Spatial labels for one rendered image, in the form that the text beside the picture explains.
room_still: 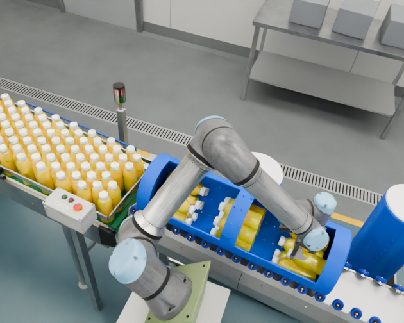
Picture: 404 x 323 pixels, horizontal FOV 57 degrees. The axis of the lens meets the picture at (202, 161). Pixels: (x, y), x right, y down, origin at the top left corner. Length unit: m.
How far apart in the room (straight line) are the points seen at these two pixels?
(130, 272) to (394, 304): 1.20
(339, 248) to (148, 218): 0.74
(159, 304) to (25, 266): 1.84
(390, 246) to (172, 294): 1.32
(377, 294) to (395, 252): 0.39
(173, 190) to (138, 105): 2.88
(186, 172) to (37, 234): 2.04
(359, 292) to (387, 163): 2.30
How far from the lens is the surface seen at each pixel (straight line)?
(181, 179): 1.10
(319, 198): 1.30
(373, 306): 1.82
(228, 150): 0.96
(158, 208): 1.14
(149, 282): 1.10
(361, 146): 4.02
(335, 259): 1.50
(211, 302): 1.37
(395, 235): 2.08
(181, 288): 1.15
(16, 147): 2.02
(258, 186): 1.01
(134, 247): 1.08
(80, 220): 1.62
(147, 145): 3.48
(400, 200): 2.09
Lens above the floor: 2.40
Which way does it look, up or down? 46 degrees down
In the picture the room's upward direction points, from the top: 7 degrees clockwise
